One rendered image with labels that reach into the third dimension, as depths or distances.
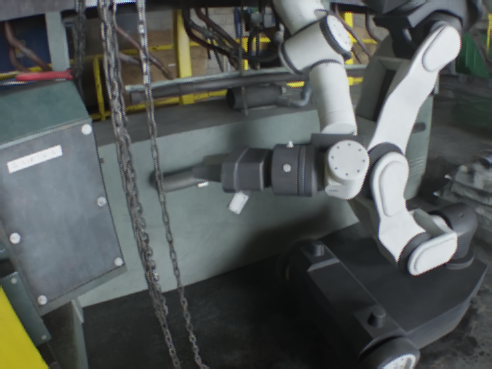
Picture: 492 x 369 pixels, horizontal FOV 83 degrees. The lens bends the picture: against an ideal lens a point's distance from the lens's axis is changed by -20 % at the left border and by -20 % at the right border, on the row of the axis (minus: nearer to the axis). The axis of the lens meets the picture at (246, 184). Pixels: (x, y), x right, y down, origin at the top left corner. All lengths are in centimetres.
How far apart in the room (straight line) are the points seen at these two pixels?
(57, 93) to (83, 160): 13
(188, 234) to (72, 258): 66
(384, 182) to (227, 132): 60
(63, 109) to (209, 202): 74
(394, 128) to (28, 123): 74
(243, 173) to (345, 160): 16
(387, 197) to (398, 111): 20
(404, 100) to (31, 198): 78
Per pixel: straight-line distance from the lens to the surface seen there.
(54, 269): 66
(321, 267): 111
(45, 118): 60
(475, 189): 195
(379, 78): 87
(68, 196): 62
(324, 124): 59
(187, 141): 111
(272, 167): 55
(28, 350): 29
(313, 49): 64
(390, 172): 77
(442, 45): 84
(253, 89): 132
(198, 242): 127
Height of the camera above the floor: 87
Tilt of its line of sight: 24 degrees down
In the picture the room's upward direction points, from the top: 3 degrees counter-clockwise
